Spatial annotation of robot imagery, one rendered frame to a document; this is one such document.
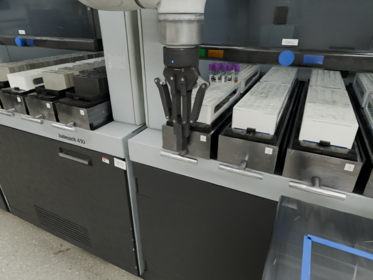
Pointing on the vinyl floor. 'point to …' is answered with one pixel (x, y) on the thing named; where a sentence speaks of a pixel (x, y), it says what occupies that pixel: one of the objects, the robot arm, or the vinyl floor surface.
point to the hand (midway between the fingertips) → (181, 135)
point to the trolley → (318, 244)
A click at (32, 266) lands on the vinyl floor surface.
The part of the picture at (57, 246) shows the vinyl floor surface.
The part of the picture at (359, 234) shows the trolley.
